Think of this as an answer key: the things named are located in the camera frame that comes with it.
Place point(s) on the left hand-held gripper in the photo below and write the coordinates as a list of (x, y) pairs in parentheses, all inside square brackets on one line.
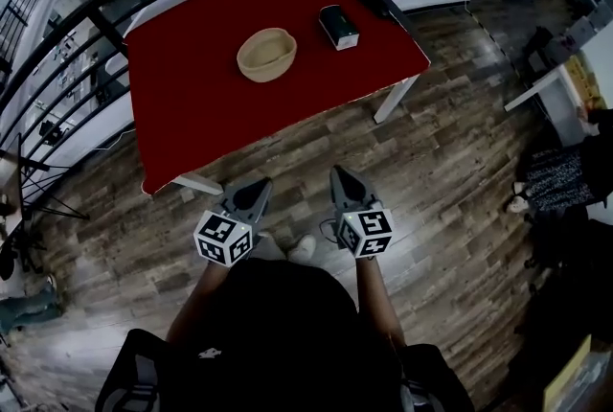
[(222, 240)]

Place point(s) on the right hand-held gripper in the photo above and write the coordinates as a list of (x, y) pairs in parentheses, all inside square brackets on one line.
[(369, 233)]

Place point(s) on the beige woven bowl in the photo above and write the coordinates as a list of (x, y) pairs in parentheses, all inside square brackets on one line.
[(265, 60)]

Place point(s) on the small black box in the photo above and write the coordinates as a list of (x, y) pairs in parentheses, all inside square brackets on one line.
[(337, 27)]

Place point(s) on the person's left forearm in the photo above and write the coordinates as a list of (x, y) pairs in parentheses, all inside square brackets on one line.
[(198, 300)]

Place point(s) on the person's right forearm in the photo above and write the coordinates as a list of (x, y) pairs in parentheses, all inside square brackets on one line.
[(378, 300)]

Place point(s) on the yellow box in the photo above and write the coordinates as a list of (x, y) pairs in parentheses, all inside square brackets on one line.
[(574, 381)]

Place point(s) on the person's white shoe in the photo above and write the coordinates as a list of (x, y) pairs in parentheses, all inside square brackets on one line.
[(301, 248)]

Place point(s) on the red covered table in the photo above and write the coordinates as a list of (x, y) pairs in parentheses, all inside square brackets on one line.
[(395, 98)]

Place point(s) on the red tablecloth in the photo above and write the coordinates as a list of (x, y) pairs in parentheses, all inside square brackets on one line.
[(201, 103)]

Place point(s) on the person's black shirt torso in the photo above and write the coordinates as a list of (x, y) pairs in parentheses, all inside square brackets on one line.
[(282, 333)]

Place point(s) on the black object on table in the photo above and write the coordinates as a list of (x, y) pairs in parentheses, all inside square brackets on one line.
[(371, 0)]

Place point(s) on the white side table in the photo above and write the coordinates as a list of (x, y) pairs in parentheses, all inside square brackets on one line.
[(541, 89)]

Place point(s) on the black metal railing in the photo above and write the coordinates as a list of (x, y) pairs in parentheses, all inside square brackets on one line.
[(107, 30)]

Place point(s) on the wooden board on tripod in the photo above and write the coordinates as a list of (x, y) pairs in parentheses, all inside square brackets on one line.
[(20, 166)]

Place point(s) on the yellow items on side table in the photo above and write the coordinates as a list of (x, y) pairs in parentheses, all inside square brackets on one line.
[(584, 82)]

